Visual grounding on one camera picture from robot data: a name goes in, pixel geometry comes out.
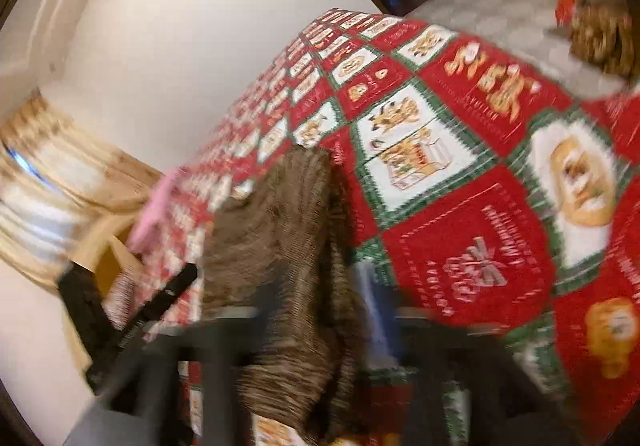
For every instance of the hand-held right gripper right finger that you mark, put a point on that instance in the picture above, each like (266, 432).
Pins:
(377, 321)

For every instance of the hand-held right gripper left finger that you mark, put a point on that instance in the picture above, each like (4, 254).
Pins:
(220, 341)

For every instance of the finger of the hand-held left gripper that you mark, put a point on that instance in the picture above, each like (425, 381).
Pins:
(160, 301)

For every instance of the brown knitted sweater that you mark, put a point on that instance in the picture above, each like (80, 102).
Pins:
(280, 246)

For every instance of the cream round headboard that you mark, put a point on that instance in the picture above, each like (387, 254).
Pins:
(112, 251)

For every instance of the pink pillow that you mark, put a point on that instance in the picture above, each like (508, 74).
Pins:
(150, 216)

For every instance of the red checkered printed bedspread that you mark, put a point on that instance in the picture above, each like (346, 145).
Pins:
(450, 236)

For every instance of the beige patterned curtain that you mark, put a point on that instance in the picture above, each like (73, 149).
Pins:
(65, 181)

